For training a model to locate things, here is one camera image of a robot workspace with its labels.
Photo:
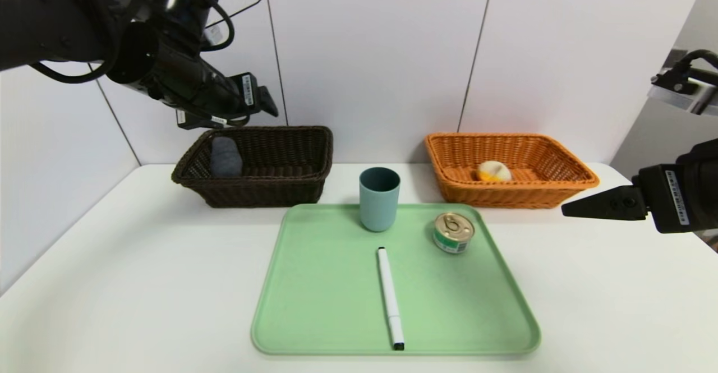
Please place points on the white marker pen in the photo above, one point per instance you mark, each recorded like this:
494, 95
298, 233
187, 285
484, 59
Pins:
389, 294

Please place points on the dark brown wicker basket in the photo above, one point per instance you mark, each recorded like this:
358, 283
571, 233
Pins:
269, 193

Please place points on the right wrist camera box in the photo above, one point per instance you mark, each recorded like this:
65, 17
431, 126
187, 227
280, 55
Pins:
681, 98

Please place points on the light green plastic tray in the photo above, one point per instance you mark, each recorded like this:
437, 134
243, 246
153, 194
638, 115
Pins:
449, 305

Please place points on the orange-topped white bun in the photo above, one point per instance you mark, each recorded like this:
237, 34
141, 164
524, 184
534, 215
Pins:
493, 171

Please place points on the tin can with pull tab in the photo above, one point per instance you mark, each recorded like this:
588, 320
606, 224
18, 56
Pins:
453, 228

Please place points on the blue-grey plastic cup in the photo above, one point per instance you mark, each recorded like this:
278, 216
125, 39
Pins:
380, 210

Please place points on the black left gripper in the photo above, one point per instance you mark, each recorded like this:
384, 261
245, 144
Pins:
249, 91

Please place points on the grey towel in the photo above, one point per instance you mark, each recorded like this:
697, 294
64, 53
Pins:
226, 157

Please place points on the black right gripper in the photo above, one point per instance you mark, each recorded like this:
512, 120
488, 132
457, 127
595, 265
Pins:
675, 198

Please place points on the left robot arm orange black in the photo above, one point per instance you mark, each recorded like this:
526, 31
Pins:
56, 19

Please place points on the orange wicker basket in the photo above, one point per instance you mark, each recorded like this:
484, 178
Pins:
505, 196

